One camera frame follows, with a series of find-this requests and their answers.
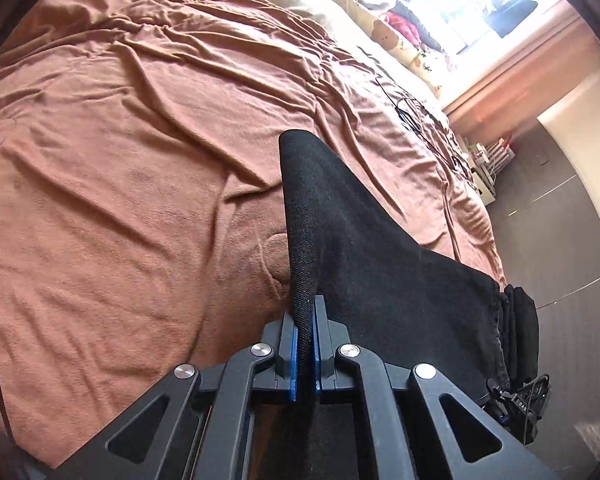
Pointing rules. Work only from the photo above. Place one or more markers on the red clothing on sill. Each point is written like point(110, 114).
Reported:
point(406, 28)

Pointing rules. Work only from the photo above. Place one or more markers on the white bedside cabinet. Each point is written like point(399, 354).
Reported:
point(484, 182)

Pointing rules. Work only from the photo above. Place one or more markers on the cream bed sheet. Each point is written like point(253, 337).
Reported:
point(350, 37)

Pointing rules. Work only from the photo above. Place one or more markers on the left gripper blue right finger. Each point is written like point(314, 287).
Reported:
point(328, 336)

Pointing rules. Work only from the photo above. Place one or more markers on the black backpack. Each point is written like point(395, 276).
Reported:
point(519, 331)

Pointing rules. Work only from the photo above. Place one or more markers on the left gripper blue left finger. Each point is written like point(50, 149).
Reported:
point(286, 359)

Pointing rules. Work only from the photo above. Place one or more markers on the black denim pants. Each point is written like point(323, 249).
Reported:
point(406, 303)

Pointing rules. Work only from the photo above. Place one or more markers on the bear print pillow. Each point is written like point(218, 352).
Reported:
point(416, 60)

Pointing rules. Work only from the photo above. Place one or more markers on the brown bed blanket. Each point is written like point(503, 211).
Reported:
point(141, 206)

